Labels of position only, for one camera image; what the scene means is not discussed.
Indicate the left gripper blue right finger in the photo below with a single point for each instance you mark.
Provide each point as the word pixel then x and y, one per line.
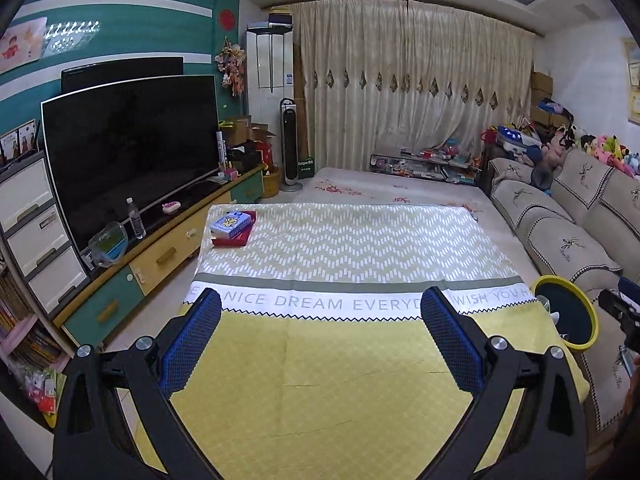
pixel 458 339

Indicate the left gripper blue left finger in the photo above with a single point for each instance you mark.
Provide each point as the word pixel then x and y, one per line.
pixel 183 340

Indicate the yellow black trash bin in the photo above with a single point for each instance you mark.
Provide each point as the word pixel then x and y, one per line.
pixel 573 314

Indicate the person right hand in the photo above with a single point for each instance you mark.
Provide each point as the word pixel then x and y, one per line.
pixel 634 385

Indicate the beige sofa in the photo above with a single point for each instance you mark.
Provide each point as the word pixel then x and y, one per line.
pixel 585 229

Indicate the tv cabinet with drawers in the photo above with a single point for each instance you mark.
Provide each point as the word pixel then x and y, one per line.
pixel 114 294

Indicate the clear water bottle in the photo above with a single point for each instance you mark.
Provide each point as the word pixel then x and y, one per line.
pixel 135 219

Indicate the glass bowl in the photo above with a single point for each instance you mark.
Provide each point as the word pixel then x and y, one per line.
pixel 109 246

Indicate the yellow patterned table cloth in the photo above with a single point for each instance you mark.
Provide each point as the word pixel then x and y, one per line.
pixel 321 367

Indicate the pile of plush toys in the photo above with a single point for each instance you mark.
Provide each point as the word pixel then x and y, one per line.
pixel 543 146

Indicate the white plastic drawer unit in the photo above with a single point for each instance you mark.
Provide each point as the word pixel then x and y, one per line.
pixel 35 232

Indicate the low shelf with toys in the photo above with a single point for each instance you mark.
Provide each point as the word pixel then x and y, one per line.
pixel 427 165

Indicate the floral floor mattress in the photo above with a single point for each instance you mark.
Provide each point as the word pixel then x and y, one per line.
pixel 339 186

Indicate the large black television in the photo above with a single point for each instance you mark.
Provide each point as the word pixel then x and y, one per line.
pixel 129 142

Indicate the black tower fan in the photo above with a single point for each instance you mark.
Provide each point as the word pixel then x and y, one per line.
pixel 288 136

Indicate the cream curtain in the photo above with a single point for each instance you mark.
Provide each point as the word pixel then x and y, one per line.
pixel 407 75

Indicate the white standing air conditioner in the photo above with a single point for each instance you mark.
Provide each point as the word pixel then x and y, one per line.
pixel 269 78

